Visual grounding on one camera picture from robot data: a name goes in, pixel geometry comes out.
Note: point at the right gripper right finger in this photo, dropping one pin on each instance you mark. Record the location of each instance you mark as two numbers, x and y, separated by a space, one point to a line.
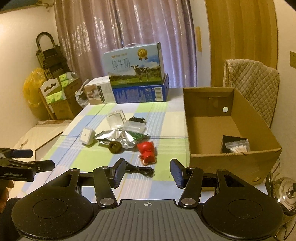
189 179

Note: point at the cardboard tissue display box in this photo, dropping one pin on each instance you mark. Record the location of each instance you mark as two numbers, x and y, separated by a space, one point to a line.
58 96

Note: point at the glass pot lid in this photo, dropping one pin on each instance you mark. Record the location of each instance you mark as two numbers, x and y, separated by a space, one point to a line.
283 191

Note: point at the quilted beige chair cover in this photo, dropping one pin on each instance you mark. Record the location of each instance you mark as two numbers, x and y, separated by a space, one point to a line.
258 83

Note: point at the clear plastic packaged square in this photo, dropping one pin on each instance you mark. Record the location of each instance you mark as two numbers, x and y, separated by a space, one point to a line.
116 119

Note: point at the red cat figurine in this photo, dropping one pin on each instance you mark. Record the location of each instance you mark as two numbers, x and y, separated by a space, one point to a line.
147 154

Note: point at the open cardboard box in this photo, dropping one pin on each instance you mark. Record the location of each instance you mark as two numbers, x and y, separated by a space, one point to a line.
214 112

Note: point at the brown round fuzzy ball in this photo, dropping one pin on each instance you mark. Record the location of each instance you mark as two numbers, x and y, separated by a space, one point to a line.
115 147

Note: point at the white beige product box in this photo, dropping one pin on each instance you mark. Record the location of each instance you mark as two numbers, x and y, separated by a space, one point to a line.
99 91

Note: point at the pure milk carton box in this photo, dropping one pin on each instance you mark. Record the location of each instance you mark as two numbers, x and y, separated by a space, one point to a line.
135 65

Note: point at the yellow plastic bag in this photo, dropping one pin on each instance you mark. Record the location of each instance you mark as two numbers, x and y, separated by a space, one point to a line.
31 86

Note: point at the wooden door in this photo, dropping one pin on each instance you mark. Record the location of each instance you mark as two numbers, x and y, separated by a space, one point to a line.
242 29

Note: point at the small black toy car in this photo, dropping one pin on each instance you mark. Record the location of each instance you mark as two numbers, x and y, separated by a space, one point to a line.
138 120

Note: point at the wall socket plate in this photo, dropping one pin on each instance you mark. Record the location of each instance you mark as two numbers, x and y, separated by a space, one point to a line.
292 59

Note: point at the clear plastic case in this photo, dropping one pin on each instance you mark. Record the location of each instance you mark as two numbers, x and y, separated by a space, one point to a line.
133 126

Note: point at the checked tablecloth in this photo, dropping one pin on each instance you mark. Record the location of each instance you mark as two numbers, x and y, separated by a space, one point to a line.
71 181

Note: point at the pink curtain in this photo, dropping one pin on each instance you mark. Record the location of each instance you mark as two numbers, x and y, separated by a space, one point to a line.
88 29

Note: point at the silver green foil bag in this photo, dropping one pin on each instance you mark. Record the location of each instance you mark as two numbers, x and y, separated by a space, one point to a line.
127 139

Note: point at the blue flat box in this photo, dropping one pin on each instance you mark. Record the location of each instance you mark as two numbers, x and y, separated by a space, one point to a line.
137 94

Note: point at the black folding hand cart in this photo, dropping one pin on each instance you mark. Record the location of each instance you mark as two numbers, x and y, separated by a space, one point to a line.
52 60

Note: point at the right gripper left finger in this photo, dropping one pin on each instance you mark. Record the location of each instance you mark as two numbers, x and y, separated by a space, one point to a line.
105 179

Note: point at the operator hand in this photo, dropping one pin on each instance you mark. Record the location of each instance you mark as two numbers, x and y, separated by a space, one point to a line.
4 193

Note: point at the white square charger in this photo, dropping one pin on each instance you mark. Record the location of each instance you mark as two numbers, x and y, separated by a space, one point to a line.
87 136

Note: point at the black small box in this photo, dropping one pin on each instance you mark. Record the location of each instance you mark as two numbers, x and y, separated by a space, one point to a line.
226 139

